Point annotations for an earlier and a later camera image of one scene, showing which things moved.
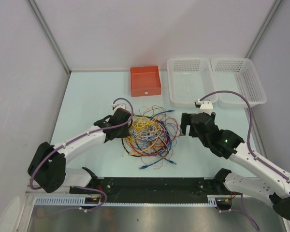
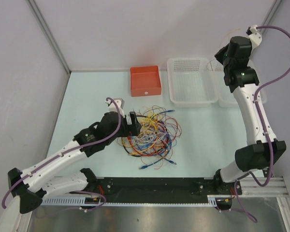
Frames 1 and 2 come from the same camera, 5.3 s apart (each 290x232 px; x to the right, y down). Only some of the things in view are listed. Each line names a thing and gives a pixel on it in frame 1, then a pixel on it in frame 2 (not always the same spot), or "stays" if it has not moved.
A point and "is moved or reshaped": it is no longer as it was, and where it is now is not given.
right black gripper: [185, 121] -> [219, 55]
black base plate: [152, 190] stays
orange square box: [145, 81] stays
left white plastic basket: [189, 79] stays
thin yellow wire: [141, 123] is moved or reshaped
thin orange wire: [156, 168] stays
